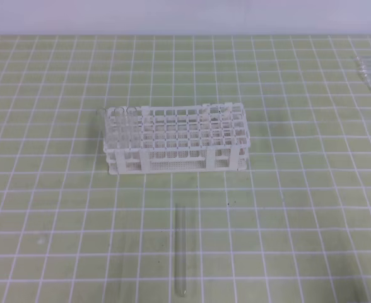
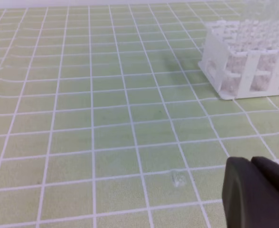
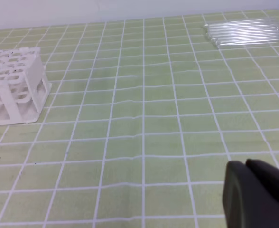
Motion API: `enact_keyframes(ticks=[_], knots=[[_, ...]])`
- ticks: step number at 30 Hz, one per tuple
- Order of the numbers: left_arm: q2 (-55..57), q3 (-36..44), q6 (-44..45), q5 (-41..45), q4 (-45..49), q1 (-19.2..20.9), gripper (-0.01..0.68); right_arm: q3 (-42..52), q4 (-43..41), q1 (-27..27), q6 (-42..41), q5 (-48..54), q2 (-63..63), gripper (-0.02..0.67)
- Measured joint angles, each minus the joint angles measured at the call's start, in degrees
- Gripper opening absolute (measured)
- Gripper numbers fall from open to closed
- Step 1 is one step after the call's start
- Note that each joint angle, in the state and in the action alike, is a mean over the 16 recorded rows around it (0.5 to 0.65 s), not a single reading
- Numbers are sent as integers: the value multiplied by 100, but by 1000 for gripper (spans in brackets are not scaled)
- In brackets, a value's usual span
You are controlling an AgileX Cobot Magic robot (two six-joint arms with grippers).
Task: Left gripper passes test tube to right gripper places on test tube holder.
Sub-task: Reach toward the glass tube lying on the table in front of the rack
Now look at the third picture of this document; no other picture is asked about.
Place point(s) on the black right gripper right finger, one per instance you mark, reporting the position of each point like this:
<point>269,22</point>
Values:
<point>267,174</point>

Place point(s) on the clear glass test tube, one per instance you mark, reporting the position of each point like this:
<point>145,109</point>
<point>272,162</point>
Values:
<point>241,22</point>
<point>241,30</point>
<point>248,37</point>
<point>251,26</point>
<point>226,43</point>

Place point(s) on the green checkered tablecloth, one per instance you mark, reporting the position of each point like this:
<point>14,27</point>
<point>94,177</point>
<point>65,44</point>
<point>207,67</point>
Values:
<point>142,118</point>

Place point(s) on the white plastic test tube rack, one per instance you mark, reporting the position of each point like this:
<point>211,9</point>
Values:
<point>24,86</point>

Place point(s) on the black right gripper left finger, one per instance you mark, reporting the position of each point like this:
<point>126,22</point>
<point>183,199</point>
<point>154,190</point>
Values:
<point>246,203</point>

